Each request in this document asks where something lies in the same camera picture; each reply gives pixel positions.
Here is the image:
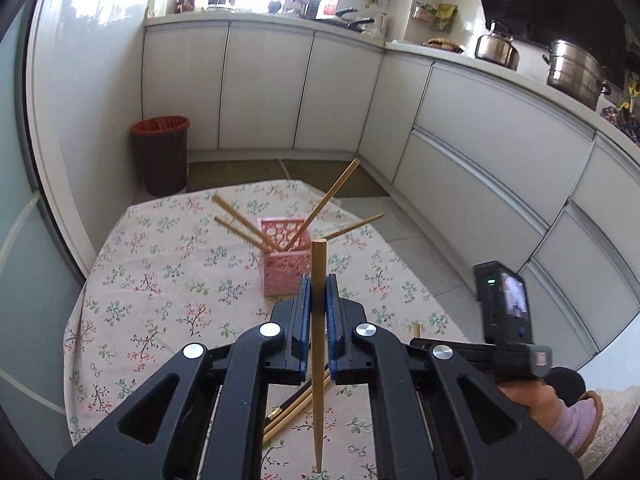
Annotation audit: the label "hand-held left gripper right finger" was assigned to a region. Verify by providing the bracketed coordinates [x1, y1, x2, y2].
[325, 274, 584, 480]

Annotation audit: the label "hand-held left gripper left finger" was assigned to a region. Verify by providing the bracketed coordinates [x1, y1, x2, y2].
[55, 274, 313, 480]

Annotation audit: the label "pink perforated utensil holder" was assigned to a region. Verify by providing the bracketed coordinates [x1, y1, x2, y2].
[256, 216, 313, 298]

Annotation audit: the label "pile of wooden chopsticks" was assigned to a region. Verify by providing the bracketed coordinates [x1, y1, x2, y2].
[262, 367, 333, 448]

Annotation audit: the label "person's right hand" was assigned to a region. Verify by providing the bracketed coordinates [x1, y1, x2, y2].
[497, 377, 557, 431]

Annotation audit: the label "person's dark pants leg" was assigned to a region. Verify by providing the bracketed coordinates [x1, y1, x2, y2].
[545, 366, 587, 403]

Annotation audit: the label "lavender slipper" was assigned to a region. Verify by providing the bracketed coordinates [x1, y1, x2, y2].
[547, 390, 606, 461]

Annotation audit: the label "olive floor mat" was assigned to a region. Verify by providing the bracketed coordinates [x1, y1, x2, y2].
[280, 157, 391, 198]
[186, 159, 291, 193]

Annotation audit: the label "floral tablecloth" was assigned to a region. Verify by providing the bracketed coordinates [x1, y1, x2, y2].
[62, 180, 466, 480]

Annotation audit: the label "white fluffy rug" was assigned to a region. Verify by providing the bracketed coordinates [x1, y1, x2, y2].
[575, 387, 640, 466]

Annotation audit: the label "white kitchen cabinets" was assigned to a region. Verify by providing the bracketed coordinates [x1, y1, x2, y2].
[142, 12, 640, 376]

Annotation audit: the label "brown trash bin red liner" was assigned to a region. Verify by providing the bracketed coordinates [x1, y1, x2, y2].
[130, 116, 192, 197]

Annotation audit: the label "plaid cloth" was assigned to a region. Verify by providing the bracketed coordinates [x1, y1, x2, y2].
[600, 105, 640, 146]

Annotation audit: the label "steel steamer pot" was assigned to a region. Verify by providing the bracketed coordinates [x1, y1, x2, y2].
[542, 39, 613, 111]

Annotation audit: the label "steel kettle pot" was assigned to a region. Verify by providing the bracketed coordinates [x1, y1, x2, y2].
[474, 21, 521, 71]

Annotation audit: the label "woven basket plate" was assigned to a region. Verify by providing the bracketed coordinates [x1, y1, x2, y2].
[422, 36, 465, 53]

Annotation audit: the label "frosted glass sliding door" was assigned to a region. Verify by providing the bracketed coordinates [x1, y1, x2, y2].
[0, 10, 96, 421]

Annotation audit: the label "black frying pan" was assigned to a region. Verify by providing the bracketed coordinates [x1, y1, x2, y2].
[317, 7, 376, 31]

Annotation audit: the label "black range hood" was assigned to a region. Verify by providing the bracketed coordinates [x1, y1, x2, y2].
[470, 0, 636, 91]

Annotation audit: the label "wall rack with packets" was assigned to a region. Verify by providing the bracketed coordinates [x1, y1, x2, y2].
[411, 1, 458, 31]

